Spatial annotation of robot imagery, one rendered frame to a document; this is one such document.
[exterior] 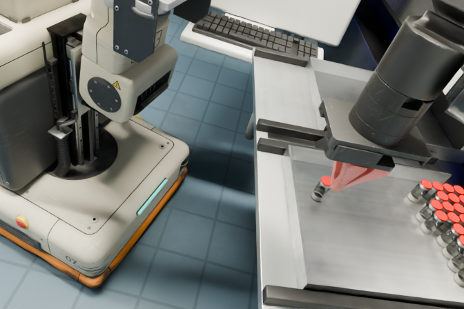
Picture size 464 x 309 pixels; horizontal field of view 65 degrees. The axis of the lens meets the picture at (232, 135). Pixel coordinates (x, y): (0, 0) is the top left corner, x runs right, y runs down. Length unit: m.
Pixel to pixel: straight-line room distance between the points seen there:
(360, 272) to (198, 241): 1.03
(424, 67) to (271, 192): 0.38
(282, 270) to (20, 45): 0.81
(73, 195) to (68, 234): 0.14
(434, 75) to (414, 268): 0.41
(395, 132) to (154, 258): 1.26
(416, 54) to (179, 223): 1.38
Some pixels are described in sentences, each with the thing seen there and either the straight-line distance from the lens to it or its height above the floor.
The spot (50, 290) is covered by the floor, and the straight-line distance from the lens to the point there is 1.49.
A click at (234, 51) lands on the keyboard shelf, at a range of 1.11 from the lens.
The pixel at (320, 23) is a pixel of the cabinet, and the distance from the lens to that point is 1.30.
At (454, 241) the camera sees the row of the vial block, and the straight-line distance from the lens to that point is 0.72.
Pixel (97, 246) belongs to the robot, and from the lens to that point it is 1.23.
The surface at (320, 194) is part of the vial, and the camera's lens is 0.64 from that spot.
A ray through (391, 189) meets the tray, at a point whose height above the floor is 0.88.
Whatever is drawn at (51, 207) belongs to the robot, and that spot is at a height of 0.28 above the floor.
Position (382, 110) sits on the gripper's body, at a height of 1.18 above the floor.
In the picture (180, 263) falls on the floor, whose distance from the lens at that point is 1.52.
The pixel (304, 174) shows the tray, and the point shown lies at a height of 0.88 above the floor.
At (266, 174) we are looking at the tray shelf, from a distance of 0.66.
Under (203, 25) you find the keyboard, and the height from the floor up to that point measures 0.83.
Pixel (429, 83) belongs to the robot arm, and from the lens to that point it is 0.33.
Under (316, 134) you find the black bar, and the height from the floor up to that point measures 0.90.
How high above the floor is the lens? 1.35
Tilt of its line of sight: 42 degrees down
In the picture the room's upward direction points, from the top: 18 degrees clockwise
